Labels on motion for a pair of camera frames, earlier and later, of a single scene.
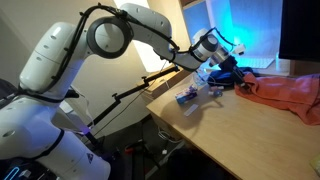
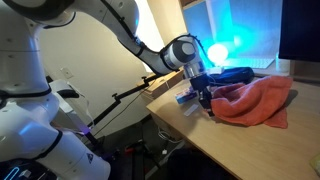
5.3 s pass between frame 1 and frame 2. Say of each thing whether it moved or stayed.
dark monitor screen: stayed
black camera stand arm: stayed
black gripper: moved
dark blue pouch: stayed
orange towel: moved
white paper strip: stayed
